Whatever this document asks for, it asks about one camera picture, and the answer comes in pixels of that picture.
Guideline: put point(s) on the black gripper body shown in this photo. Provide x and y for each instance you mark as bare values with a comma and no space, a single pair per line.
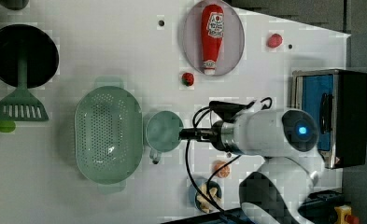
210,135

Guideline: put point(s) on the teal green mug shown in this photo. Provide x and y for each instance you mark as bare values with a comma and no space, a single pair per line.
162,133

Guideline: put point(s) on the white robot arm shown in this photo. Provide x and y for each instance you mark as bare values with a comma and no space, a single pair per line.
288,140

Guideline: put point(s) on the orange slice toy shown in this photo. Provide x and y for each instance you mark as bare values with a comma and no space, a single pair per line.
222,169

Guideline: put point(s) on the blue bowl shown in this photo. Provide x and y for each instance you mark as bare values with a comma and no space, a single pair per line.
193,190

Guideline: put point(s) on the small red strawberry toy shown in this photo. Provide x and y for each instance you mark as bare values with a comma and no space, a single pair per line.
188,79

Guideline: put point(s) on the peeled banana toy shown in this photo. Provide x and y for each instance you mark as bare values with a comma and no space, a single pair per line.
207,198

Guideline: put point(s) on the grey round plate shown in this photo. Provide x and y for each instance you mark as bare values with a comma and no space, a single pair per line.
232,44

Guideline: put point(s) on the green perforated colander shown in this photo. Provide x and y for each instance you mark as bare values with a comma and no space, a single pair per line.
108,135

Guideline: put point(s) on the red ketchup bottle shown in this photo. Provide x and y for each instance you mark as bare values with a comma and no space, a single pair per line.
212,31

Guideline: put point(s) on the large red strawberry toy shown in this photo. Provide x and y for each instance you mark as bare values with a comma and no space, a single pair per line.
274,41

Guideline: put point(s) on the silver black toaster oven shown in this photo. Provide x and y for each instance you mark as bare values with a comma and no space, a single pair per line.
337,101

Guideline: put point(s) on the yellow red emergency button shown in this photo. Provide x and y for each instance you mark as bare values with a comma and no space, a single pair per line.
345,216

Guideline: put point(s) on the green slotted spatula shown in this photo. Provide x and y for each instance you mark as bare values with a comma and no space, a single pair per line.
21,105

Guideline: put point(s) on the black round pot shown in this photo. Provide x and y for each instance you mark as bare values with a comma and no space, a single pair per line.
42,54

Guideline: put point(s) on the lime green round object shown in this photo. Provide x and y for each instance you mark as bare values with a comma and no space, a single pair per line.
7,126

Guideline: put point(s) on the dark cylinder cup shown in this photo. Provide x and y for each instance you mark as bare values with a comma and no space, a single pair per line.
14,4

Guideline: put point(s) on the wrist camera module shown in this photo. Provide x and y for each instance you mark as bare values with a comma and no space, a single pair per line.
227,111

